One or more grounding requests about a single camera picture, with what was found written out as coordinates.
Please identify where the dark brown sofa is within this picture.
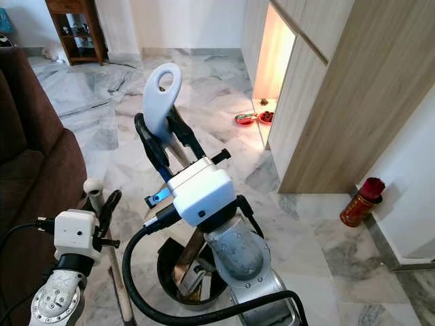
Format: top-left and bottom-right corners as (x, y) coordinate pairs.
(0, 46), (90, 326)

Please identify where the teal box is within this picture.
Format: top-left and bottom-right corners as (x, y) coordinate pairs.
(0, 7), (15, 35)

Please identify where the brown wooden shelf unit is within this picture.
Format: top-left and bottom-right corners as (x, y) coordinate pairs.
(45, 0), (108, 67)

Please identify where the black round waste bin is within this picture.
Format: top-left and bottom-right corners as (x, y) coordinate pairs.
(156, 234), (229, 312)

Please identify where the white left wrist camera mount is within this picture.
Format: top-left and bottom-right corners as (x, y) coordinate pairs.
(54, 209), (98, 256)

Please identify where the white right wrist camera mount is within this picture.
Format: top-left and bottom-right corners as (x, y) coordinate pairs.
(167, 158), (239, 227)

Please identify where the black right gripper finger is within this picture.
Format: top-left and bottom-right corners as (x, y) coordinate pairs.
(135, 112), (173, 185)
(167, 105), (209, 162)

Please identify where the beige dustpan with white handle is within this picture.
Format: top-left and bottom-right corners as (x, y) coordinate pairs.
(143, 62), (206, 240)

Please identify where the small white floor object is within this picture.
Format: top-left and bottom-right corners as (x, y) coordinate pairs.
(41, 44), (59, 62)

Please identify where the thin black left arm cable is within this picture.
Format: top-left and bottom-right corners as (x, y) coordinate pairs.
(0, 219), (56, 326)

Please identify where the red and orange canister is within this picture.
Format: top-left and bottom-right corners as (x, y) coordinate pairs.
(339, 177), (387, 229)

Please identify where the light wooden cabinet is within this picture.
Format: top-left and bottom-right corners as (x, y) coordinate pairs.
(241, 0), (435, 196)

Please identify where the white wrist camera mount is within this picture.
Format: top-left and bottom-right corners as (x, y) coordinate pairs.
(167, 158), (239, 227)
(54, 209), (98, 256)

